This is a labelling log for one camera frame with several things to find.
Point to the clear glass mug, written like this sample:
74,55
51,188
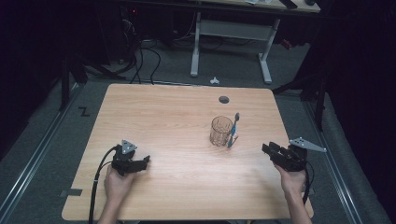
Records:
220,132

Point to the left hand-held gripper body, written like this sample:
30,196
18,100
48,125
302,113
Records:
124,155

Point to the blue toothbrush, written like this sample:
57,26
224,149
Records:
234,127

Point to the person's left hand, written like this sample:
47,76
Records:
116,185

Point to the white-legged wooden desk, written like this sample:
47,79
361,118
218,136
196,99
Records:
233,29

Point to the small red object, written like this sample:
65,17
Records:
287,44

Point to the small white floor object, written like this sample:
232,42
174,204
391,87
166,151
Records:
214,81

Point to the metal floor rail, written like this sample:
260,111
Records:
333,165
34,161

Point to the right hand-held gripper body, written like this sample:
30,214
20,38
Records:
295,158

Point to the grey round table grommet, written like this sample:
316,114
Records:
223,99

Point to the grey tape strip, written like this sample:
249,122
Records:
72,192

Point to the person's right hand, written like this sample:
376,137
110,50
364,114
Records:
292,182

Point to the black remote control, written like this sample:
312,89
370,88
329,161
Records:
288,3

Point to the black metal stand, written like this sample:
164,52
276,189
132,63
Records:
65,84
319,96

